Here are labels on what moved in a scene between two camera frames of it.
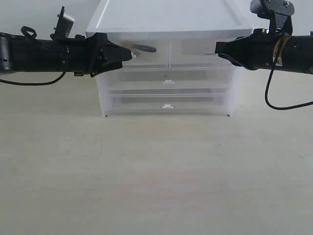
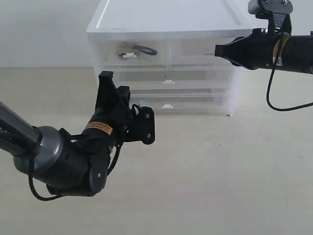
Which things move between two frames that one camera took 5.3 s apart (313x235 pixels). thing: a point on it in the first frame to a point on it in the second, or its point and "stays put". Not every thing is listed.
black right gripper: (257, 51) stays put
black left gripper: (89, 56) to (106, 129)
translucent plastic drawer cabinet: (176, 70) stays put
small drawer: (146, 54) stays put
